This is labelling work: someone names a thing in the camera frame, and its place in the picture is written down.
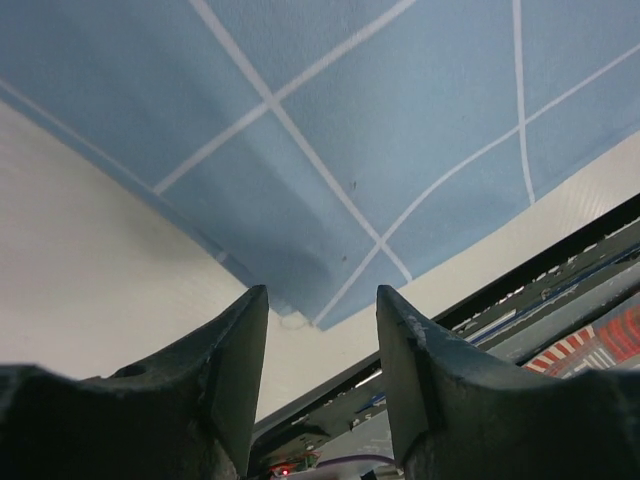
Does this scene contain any blue checked cloth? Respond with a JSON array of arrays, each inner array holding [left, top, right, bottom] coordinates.
[[1, 1, 639, 330]]

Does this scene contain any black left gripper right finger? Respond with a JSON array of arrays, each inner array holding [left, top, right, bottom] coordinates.
[[376, 285, 639, 479]]

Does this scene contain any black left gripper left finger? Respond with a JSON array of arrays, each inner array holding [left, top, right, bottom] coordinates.
[[1, 285, 269, 479]]

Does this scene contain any striped folded cloth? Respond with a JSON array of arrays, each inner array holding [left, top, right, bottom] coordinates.
[[524, 305, 639, 379]]

